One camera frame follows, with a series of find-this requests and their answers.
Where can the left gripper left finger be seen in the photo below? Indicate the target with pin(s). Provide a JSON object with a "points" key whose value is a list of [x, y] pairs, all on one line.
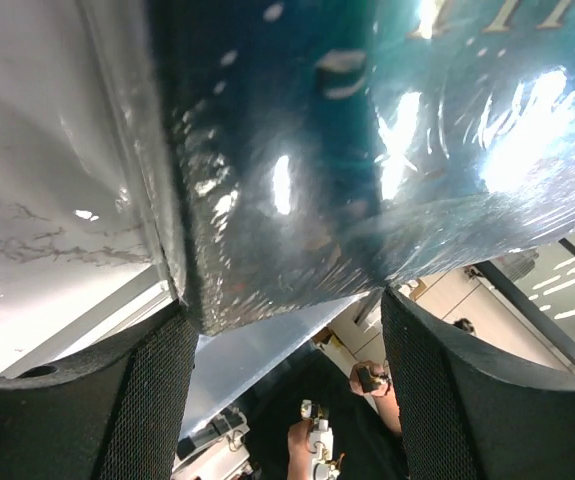
{"points": [[111, 411]]}

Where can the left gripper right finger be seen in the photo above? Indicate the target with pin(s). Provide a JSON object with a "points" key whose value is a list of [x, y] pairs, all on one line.
{"points": [[469, 410]]}

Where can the blue ocean cover book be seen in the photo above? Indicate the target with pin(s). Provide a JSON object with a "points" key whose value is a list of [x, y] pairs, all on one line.
{"points": [[291, 153]]}

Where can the operator hand with controller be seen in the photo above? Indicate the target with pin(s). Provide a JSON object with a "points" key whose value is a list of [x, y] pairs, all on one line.
{"points": [[369, 378]]}

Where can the second operator hand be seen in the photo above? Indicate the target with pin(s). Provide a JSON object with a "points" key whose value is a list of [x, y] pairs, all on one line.
{"points": [[299, 465]]}

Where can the aluminium mounting rail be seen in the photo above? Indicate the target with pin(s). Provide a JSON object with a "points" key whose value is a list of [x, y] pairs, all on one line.
{"points": [[133, 302]]}

